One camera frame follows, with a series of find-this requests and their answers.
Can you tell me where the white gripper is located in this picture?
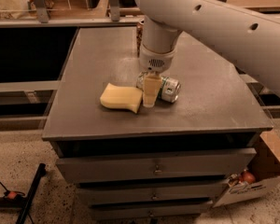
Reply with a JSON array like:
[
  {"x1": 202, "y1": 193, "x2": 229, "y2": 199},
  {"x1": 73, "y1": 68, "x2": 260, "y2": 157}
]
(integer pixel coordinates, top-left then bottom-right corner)
[{"x1": 139, "y1": 45, "x2": 175, "y2": 107}]

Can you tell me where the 7up soda can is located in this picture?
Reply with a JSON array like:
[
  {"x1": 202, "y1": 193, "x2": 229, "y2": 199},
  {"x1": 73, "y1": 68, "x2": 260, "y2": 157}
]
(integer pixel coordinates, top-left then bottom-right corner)
[{"x1": 136, "y1": 72, "x2": 181, "y2": 103}]

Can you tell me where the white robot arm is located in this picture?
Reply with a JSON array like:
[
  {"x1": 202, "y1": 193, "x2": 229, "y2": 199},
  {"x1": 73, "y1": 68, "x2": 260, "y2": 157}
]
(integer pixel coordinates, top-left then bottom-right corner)
[{"x1": 135, "y1": 0, "x2": 280, "y2": 98}]

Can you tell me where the brown upright soda can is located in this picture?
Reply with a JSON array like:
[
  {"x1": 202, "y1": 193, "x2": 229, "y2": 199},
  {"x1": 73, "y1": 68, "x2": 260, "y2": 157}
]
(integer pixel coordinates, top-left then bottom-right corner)
[{"x1": 136, "y1": 20, "x2": 144, "y2": 57}]

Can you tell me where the yellow sponge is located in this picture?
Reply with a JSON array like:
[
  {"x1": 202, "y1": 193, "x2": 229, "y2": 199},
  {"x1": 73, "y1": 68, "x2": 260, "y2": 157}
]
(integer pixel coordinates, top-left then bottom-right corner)
[{"x1": 100, "y1": 83, "x2": 143, "y2": 113}]

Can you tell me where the grey drawer cabinet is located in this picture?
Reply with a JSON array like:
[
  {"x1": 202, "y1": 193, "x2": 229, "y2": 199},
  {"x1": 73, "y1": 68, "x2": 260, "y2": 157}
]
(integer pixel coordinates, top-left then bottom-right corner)
[{"x1": 41, "y1": 24, "x2": 274, "y2": 221}]

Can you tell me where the top grey drawer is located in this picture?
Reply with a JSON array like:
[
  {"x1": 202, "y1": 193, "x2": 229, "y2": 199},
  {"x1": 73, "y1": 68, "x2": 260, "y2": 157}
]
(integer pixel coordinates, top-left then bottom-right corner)
[{"x1": 56, "y1": 147, "x2": 256, "y2": 183}]

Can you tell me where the grey drawer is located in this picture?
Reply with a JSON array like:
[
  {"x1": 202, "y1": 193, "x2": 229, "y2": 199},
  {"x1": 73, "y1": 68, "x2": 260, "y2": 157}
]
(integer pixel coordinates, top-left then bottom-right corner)
[
  {"x1": 56, "y1": 147, "x2": 256, "y2": 183},
  {"x1": 91, "y1": 200, "x2": 213, "y2": 220},
  {"x1": 77, "y1": 181, "x2": 227, "y2": 205}
]

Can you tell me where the middle grey drawer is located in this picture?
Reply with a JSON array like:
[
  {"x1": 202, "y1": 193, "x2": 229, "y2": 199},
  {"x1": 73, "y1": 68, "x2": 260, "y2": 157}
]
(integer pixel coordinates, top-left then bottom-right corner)
[{"x1": 77, "y1": 181, "x2": 227, "y2": 205}]

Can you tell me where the bottom grey drawer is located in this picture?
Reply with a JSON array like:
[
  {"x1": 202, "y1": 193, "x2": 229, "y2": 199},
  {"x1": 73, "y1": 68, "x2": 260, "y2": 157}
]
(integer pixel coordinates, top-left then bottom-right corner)
[{"x1": 91, "y1": 200, "x2": 213, "y2": 220}]

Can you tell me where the black stand leg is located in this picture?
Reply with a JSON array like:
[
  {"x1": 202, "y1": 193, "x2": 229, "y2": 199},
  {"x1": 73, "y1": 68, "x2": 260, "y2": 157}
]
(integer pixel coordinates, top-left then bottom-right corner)
[{"x1": 16, "y1": 163, "x2": 46, "y2": 224}]

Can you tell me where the grey metal railing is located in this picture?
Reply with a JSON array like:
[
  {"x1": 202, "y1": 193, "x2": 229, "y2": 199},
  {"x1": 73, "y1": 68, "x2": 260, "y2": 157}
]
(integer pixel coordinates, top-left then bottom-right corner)
[{"x1": 0, "y1": 0, "x2": 215, "y2": 24}]

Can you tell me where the cardboard box with items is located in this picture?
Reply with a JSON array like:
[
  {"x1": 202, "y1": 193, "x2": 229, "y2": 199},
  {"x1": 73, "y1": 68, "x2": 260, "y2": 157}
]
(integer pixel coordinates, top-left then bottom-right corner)
[{"x1": 214, "y1": 130, "x2": 280, "y2": 207}]

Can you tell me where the red clamp with cable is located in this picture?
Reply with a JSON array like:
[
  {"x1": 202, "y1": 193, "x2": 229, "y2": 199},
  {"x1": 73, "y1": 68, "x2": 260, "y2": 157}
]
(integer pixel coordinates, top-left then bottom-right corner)
[{"x1": 0, "y1": 181, "x2": 25, "y2": 201}]

